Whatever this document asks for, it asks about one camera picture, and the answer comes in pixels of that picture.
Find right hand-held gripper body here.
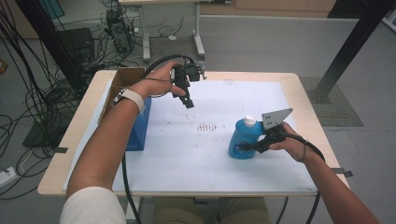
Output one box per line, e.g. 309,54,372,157
254,107,294,154

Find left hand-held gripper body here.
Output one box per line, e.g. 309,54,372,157
171,60,207,91

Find blue bottle with white cap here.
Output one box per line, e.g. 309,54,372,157
228,115,265,161

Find person's right hand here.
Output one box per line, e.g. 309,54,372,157
269,121,313,163

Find person's left hand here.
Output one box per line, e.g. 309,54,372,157
130,61,187,101

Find white-legged desk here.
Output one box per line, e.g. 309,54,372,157
118,0,233,62

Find blue cardboard box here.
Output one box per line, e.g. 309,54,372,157
97,66,153,152

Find wristwatch with white band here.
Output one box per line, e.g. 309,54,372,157
111,88,147,115

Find white table mat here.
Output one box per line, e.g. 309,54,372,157
62,78,318,192

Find grey floor mat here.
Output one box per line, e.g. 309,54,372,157
298,77,364,128

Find black computer tower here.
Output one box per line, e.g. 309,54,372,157
106,8,134,54

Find person's khaki pants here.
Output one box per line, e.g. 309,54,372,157
151,196,273,224

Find wooden cabinet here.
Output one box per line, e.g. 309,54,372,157
199,0,338,19

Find black cabinet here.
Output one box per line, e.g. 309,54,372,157
57,27,96,64

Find white table leg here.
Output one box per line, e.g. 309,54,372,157
124,196,142,224

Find black floor plate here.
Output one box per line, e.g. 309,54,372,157
21,116,74,148

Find white power strip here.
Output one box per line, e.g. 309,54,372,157
0,166,18,189

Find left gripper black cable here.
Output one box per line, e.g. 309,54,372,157
120,54,196,224

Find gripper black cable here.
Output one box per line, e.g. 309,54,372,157
120,54,196,224
285,133,327,224

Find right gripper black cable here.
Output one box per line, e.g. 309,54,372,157
285,133,327,224

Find thin black cable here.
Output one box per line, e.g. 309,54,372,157
275,196,289,224

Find black metal post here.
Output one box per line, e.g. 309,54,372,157
307,0,396,105
14,0,89,92

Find tangle of black cables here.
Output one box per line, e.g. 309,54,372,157
0,0,82,200

